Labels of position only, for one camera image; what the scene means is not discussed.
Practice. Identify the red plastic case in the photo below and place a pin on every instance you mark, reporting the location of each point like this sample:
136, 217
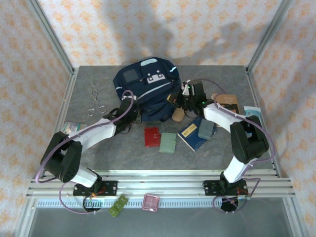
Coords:
151, 137

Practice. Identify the brown book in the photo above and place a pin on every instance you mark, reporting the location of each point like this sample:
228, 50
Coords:
229, 102

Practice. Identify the grey-blue fabric pouch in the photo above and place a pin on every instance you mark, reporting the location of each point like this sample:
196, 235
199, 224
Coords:
206, 129

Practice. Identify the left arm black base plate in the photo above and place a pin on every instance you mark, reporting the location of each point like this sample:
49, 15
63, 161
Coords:
111, 188

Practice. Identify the olive green block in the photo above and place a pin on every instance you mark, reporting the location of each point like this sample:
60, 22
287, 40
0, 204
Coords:
118, 206

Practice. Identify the tan oblong case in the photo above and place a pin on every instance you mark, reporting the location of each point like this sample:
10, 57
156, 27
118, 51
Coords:
177, 116

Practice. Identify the aluminium side rail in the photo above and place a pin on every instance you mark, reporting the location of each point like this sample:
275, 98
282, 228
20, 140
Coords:
66, 98
252, 84

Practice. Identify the navy blue backpack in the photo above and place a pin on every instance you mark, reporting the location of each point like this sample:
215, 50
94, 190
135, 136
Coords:
148, 98

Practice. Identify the grey metal shelf panel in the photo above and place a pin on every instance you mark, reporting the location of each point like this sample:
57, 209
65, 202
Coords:
158, 224

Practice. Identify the aluminium cross rail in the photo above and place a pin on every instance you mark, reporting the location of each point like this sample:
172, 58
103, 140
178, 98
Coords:
160, 184

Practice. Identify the sage green case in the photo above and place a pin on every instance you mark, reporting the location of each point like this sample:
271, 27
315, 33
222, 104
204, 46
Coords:
168, 143

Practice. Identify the aluminium frame post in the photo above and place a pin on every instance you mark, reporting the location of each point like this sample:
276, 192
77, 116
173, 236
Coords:
267, 32
50, 32

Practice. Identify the blue book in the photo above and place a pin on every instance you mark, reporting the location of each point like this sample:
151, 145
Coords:
188, 134

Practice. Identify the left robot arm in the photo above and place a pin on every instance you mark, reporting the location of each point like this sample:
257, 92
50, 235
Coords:
98, 130

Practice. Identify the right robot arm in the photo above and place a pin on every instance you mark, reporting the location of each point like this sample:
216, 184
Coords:
222, 113

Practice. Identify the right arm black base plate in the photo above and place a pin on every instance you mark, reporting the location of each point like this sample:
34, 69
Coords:
209, 187

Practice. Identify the clear packet with green print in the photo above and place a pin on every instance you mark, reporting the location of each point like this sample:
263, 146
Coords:
71, 127

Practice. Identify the light blue wipes pack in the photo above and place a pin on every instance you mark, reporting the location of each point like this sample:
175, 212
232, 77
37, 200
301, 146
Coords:
251, 111

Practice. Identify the pink square dish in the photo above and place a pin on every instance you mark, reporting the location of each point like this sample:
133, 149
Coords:
151, 203

